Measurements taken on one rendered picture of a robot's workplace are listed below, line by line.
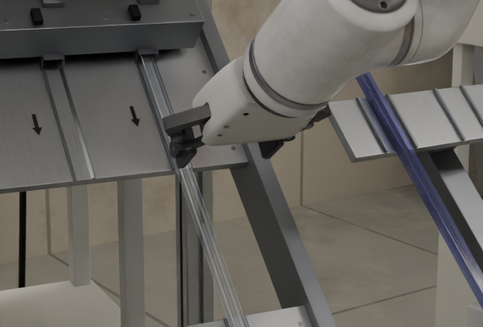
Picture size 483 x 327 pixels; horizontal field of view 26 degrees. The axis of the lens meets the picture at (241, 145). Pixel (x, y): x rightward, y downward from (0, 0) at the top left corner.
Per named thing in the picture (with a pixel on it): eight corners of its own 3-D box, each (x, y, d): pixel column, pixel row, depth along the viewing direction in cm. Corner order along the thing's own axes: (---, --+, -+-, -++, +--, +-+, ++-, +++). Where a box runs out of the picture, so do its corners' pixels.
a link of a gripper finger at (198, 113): (252, 95, 94) (233, 121, 98) (170, 103, 91) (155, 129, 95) (255, 107, 93) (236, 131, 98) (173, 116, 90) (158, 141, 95)
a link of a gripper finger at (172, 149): (199, 110, 96) (177, 139, 102) (167, 113, 95) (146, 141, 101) (207, 141, 95) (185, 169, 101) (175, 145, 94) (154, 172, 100)
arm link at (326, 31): (336, 11, 90) (241, 18, 86) (412, -76, 79) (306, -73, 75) (366, 98, 88) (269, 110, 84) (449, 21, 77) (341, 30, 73)
